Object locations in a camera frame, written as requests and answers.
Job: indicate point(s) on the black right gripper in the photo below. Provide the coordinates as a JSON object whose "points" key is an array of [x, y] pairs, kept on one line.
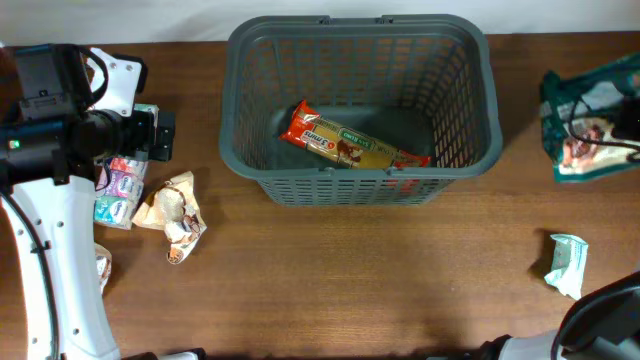
{"points": [[628, 108]]}

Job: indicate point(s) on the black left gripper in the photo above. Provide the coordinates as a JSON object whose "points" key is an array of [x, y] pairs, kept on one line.
{"points": [[142, 123]]}

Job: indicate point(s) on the green coffee bean bag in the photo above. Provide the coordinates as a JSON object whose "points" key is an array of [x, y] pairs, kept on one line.
{"points": [[577, 119]]}

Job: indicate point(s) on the multicolour tissue pack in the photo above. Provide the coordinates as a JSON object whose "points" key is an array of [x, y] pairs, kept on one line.
{"points": [[119, 191]]}

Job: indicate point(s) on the light teal small packet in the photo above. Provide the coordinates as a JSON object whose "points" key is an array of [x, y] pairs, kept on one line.
{"points": [[568, 265]]}

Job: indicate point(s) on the orange spaghetti packet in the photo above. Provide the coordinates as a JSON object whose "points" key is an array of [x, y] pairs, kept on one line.
{"points": [[343, 145]]}

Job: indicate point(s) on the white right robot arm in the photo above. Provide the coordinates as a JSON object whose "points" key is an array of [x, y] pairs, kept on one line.
{"points": [[605, 323]]}

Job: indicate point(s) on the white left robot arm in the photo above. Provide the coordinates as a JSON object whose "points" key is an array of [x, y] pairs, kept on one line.
{"points": [[76, 111]]}

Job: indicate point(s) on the beige crumpled snack bag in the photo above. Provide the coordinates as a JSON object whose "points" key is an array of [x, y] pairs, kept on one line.
{"points": [[174, 210]]}

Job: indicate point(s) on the brown white snack pouch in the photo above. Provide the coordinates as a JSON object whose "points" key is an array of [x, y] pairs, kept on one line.
{"points": [[103, 264]]}

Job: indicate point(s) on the grey plastic basket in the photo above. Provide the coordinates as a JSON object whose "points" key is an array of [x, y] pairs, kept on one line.
{"points": [[422, 83]]}

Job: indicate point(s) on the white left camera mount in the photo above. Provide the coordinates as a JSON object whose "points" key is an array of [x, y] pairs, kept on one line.
{"points": [[126, 78]]}

